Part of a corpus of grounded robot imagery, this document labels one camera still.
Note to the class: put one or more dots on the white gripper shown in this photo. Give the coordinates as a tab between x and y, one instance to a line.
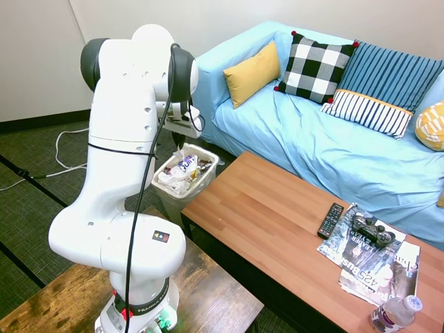
180	127

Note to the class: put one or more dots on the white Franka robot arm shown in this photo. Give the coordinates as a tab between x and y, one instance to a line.
118	121

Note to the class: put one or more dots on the white crumpled paper trash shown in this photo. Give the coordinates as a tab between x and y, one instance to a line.
173	180

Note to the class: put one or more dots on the beige plastic trash bin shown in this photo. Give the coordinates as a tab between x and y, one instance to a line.
170	206

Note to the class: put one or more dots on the purple snack wrapper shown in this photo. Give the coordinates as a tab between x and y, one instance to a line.
189	163

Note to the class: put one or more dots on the plain mustard yellow pillow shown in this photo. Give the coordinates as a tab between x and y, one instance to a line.
249	73

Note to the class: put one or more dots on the wooden coffee table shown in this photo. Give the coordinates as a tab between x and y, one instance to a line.
270	222

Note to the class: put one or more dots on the light blue sofa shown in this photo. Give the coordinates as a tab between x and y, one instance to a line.
312	145

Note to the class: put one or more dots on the black white checkered pillow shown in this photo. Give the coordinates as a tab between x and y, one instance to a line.
312	69

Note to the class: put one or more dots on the rustic wooden side table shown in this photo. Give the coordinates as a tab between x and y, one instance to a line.
215	295

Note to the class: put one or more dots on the black remote control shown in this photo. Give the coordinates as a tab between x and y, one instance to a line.
329	222

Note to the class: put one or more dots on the white navy striped pillow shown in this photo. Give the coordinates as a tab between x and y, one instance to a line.
367	111

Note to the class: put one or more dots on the magazine with leader headline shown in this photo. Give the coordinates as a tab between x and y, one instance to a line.
341	244

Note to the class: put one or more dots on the black game controller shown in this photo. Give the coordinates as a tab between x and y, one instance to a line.
371	231

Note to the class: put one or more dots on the blue striped pillow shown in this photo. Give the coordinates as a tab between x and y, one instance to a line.
388	76

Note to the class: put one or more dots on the magazine with business headline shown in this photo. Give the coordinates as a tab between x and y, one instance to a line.
381	279

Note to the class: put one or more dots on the yellow white patterned bolster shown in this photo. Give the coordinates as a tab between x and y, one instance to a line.
431	128

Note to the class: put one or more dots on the mustard striped pillow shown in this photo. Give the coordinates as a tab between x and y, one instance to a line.
441	199

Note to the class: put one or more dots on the clear water bottle purple label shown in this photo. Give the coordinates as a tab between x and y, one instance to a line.
395	314

